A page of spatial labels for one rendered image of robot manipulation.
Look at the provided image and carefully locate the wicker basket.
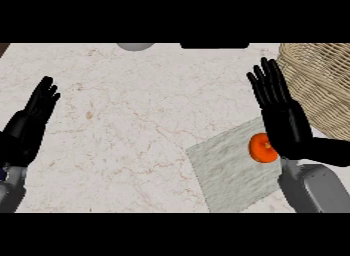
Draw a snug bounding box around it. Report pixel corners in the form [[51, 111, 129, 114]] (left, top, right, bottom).
[[275, 43, 350, 144]]

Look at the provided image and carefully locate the orange squash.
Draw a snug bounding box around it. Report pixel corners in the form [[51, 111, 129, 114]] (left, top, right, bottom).
[[247, 132, 280, 164]]

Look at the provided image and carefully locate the grey round object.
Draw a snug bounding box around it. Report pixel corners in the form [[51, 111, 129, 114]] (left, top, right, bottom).
[[114, 43, 156, 52]]

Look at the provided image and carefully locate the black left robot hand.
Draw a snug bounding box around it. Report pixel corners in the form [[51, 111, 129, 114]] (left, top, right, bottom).
[[0, 75, 61, 169]]

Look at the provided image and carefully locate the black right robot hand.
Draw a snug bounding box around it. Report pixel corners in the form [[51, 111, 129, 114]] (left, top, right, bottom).
[[244, 57, 350, 168]]

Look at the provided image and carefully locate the grey placemat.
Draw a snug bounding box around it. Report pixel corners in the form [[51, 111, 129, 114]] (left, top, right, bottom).
[[184, 115, 284, 214]]

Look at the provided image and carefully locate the black flat object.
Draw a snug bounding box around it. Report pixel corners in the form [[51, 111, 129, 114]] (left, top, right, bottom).
[[178, 43, 250, 50]]

